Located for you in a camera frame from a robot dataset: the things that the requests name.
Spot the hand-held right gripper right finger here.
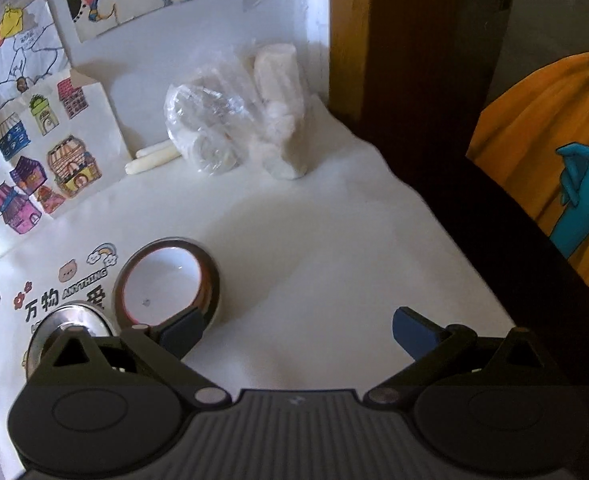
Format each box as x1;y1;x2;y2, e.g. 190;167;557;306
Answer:
363;306;564;408

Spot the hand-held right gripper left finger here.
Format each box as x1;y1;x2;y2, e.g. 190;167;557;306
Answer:
35;305;233;411

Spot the stainless steel bowl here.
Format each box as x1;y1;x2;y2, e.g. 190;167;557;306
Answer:
111;237;223;330

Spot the small white red-rimmed bowl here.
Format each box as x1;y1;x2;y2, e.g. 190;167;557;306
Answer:
122;247;204;324

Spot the stainless steel plate with sticker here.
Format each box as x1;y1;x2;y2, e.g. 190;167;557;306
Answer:
24;300;120;377

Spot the white printed tablecloth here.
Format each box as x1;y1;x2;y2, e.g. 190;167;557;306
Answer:
0;94;521;480

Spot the house drawings paper sheet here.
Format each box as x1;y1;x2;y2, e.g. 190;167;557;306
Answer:
0;67;132;262

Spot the clear plastic bag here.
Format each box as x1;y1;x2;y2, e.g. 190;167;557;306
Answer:
163;55;258;177

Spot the white tissue pack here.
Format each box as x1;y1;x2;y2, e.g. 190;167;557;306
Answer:
246;42;311;181

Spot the orange cartoon wall poster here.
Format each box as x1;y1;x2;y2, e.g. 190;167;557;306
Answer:
466;25;589;320

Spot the crayon drawing wall poster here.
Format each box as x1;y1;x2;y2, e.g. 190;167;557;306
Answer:
0;0;71;127

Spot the wooden post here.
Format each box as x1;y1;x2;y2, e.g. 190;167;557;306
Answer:
327;0;521;173

